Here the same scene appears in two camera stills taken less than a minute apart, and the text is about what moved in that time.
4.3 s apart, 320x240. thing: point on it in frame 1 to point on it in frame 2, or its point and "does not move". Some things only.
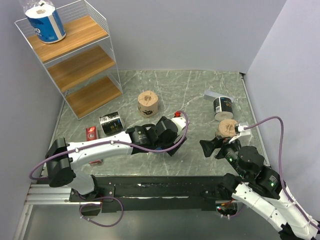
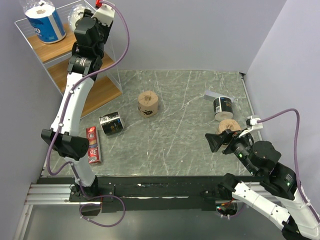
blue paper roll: [45, 21] does not move
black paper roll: [111, 123] does not move
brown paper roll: [227, 128] does not move
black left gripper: [171, 144] to [105, 28]
